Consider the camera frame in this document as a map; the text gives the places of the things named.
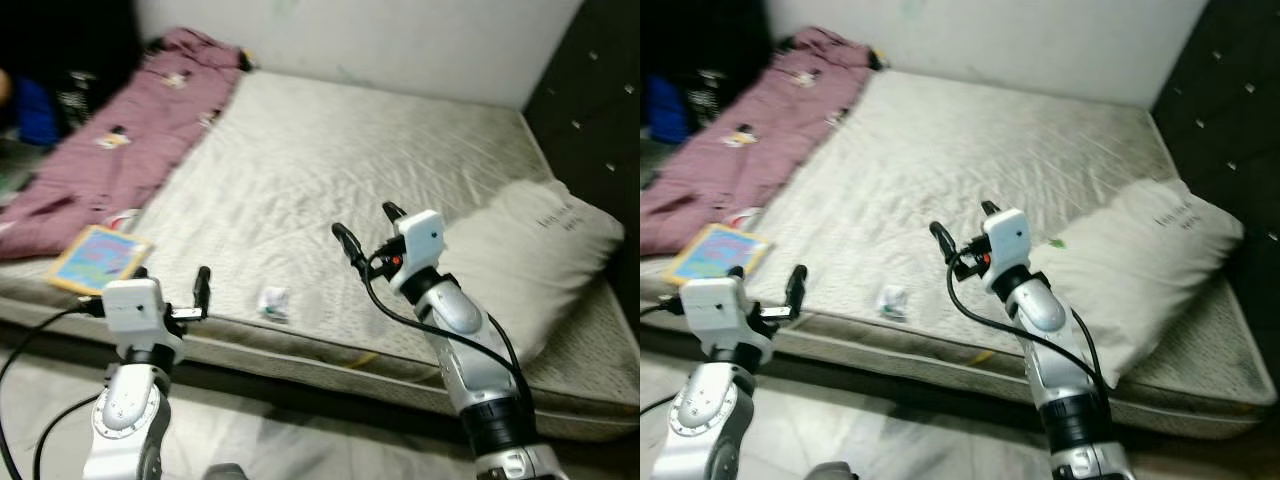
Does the white pillow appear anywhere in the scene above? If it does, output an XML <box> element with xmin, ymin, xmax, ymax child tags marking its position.
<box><xmin>1030</xmin><ymin>178</ymin><xmax>1246</xmax><ymax>389</ymax></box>
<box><xmin>437</xmin><ymin>180</ymin><xmax>626</xmax><ymax>366</ymax></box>

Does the colourful children's book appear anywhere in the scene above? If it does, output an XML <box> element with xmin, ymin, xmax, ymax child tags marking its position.
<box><xmin>662</xmin><ymin>223</ymin><xmax>771</xmax><ymax>288</ymax></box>
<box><xmin>47</xmin><ymin>225</ymin><xmax>154</xmax><ymax>296</ymax></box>

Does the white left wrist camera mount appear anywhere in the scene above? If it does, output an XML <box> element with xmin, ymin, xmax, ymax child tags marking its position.
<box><xmin>680</xmin><ymin>277</ymin><xmax>771</xmax><ymax>346</ymax></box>
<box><xmin>102</xmin><ymin>278</ymin><xmax>186</xmax><ymax>351</ymax></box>

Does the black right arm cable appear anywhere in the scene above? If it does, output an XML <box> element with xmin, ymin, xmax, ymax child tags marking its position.
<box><xmin>362</xmin><ymin>265</ymin><xmax>536</xmax><ymax>411</ymax></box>
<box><xmin>946</xmin><ymin>252</ymin><xmax>1113</xmax><ymax>393</ymax></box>

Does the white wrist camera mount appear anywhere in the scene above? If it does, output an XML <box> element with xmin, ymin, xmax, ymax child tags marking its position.
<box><xmin>395</xmin><ymin>210</ymin><xmax>446</xmax><ymax>291</ymax></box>
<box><xmin>102</xmin><ymin>278</ymin><xmax>186</xmax><ymax>351</ymax></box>
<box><xmin>983</xmin><ymin>208</ymin><xmax>1033</xmax><ymax>281</ymax></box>
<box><xmin>680</xmin><ymin>277</ymin><xmax>771</xmax><ymax>346</ymax></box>

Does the blue bag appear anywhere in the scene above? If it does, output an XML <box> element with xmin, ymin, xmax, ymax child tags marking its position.
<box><xmin>14</xmin><ymin>76</ymin><xmax>61</xmax><ymax>147</ymax></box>
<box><xmin>645</xmin><ymin>75</ymin><xmax>691</xmax><ymax>146</ymax></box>

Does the purple cartoon print blanket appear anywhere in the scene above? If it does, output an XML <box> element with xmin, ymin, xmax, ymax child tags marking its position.
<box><xmin>0</xmin><ymin>27</ymin><xmax>246</xmax><ymax>261</ymax></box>
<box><xmin>640</xmin><ymin>27</ymin><xmax>881</xmax><ymax>259</ymax></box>

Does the white quilted mattress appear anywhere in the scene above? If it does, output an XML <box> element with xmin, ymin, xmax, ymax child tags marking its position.
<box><xmin>640</xmin><ymin>68</ymin><xmax>1280</xmax><ymax>441</ymax></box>
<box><xmin>0</xmin><ymin>68</ymin><xmax>641</xmax><ymax>441</ymax></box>

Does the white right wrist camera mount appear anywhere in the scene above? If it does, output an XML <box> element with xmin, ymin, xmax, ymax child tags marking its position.
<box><xmin>983</xmin><ymin>208</ymin><xmax>1033</xmax><ymax>281</ymax></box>
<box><xmin>395</xmin><ymin>210</ymin><xmax>446</xmax><ymax>291</ymax></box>

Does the black white striped garment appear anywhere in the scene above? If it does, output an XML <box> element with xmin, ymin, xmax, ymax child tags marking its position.
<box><xmin>690</xmin><ymin>68</ymin><xmax>733</xmax><ymax>127</ymax></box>
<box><xmin>60</xmin><ymin>68</ymin><xmax>103</xmax><ymax>131</ymax></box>

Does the black tufted headboard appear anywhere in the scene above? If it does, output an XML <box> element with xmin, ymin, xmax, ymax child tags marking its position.
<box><xmin>1150</xmin><ymin>0</ymin><xmax>1280</xmax><ymax>331</ymax></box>
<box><xmin>522</xmin><ymin>0</ymin><xmax>641</xmax><ymax>301</ymax></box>

